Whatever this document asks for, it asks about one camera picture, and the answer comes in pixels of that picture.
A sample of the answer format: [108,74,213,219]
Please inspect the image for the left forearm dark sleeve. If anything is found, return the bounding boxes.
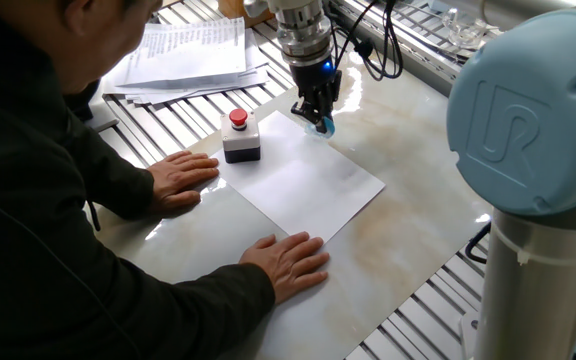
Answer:
[62,112,156,222]

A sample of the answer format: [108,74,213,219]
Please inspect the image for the printed white paper sheet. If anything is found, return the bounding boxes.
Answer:
[117,17,248,90]

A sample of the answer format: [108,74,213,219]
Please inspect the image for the person right hand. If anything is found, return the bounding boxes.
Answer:
[238,231,330,306]

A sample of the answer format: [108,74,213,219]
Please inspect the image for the person left hand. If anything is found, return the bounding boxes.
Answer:
[146,151,221,217]

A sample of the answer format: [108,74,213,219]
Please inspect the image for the person head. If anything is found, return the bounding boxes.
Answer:
[0,0,164,96]

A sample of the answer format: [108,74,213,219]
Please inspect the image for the loose white paper pile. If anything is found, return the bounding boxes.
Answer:
[100,27,272,106]

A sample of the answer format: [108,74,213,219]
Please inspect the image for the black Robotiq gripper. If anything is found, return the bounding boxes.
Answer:
[290,58,343,134]

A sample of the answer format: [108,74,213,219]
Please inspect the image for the thick aluminium rail profile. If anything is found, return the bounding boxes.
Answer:
[335,0,457,99]

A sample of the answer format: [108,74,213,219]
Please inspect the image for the blue correction tape dispenser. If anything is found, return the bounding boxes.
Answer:
[304,117,337,140]

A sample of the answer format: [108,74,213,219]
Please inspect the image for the person torso dark jacket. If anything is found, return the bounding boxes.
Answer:
[0,9,169,360]

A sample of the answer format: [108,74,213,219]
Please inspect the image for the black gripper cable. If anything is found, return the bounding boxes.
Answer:
[330,0,404,81]

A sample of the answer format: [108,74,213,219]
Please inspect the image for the clear drinking glass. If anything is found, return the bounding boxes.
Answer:
[440,5,489,50]

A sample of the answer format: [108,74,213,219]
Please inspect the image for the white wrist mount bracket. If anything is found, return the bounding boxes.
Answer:
[242,0,327,19]

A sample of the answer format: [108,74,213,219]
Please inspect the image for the grey metal stand plate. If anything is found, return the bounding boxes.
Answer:
[85,93,120,134]

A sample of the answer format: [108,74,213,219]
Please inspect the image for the right forearm dark sleeve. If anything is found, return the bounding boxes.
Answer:
[132,262,277,360]

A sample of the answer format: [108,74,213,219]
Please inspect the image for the black looped cable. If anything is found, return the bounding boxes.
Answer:
[464,222,492,265]

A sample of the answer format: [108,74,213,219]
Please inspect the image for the wooden block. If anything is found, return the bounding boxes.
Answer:
[216,0,257,29]

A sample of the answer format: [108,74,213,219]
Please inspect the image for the black round ring device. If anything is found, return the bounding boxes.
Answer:
[62,77,104,124]

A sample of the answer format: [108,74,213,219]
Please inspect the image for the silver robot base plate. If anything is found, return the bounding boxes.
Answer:
[460,312,482,360]

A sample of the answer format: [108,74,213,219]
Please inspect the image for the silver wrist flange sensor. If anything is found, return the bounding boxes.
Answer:
[275,4,334,67]

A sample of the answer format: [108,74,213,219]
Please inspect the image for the grey box red push button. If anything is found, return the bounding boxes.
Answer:
[219,108,262,165]

